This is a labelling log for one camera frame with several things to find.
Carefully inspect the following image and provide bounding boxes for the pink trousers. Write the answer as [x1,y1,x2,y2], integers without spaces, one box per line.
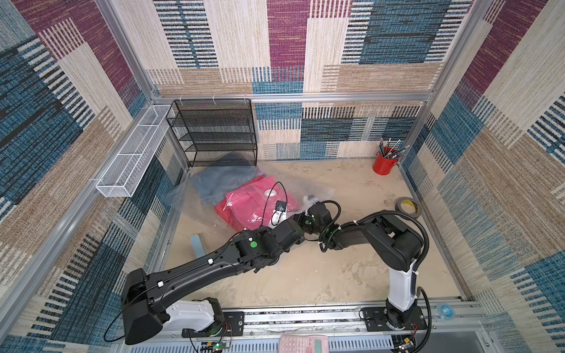
[214,176,301,232]

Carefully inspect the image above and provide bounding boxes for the clear plastic vacuum bag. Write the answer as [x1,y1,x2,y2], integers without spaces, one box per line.
[163,152,335,232]

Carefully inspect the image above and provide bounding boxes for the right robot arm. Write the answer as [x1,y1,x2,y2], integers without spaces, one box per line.
[291,200,430,329]

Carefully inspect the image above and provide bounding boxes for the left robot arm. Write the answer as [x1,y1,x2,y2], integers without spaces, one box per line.
[122,219,305,345]

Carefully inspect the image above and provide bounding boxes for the white vacuum bag valve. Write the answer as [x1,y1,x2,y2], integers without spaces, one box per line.
[264,189,277,197]

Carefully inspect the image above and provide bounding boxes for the blue denim jeans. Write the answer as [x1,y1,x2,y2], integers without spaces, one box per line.
[189,166,263,206]

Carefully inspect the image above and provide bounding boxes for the light blue flat block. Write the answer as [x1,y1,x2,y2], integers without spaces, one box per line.
[190,234,207,258]

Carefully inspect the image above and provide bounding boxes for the grey tape roll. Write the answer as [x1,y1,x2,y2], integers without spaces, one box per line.
[395,197,422,219]

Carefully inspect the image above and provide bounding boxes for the red pen holder cup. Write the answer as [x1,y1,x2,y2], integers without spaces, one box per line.
[372,147,398,176]

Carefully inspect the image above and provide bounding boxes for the pink calculator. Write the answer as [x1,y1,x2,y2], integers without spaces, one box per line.
[278,335,330,353]

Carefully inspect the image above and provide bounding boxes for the black mesh shelf rack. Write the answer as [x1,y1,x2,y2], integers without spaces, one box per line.
[166,99,258,167]

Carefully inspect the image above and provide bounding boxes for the blue tape dispenser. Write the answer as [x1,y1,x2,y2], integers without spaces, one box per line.
[437,303,455,320]

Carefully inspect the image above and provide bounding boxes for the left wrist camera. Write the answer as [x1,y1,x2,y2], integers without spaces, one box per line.
[269,200,288,227]

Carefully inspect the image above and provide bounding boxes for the black cable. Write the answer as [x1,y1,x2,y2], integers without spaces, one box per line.
[260,180,290,229]

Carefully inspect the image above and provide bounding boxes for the white wire mesh basket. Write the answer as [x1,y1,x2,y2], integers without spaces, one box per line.
[96,105,170,198]

